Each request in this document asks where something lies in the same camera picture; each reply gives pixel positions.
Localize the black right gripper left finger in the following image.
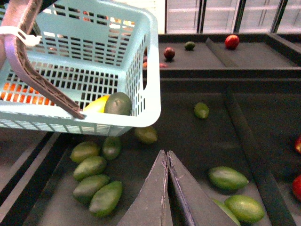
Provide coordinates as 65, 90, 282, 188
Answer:
118, 150, 173, 226

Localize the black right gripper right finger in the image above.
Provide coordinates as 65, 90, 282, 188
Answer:
167, 151, 236, 226

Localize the dark green avocado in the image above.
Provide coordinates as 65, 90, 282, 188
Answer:
104, 92, 132, 116

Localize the yellow mango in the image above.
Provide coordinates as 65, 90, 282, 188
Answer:
83, 95, 110, 113

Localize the light blue plastic basket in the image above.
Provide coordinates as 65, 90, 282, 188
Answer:
0, 0, 161, 136

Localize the dark wooden display stand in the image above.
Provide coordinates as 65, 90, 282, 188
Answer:
0, 34, 301, 226

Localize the glass door refrigerator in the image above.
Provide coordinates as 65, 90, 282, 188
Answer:
165, 0, 301, 34

